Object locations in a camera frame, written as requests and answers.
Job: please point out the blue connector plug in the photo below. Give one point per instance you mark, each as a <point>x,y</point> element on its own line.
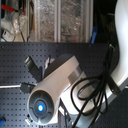
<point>94,34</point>

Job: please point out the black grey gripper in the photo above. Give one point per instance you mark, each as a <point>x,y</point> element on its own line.
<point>36,72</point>

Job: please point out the blue clip at corner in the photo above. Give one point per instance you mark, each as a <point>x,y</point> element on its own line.
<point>2,121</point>

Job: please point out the clear plastic bin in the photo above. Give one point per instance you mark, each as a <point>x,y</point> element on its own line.
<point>72,20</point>
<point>44,11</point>

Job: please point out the black perforated breadboard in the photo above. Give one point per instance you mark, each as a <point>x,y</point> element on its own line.
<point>13,72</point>

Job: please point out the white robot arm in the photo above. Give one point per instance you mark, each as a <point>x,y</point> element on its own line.
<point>85,98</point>

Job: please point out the black cable clip fixture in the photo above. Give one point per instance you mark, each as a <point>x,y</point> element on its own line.
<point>26,87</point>

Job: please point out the right clear plastic bin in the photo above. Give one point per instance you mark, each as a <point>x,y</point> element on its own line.
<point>72,20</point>

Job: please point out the red tool on shelf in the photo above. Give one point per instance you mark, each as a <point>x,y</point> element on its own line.
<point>11,9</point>

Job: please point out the left clear plastic bin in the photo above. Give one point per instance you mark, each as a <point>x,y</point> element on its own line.
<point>44,11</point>

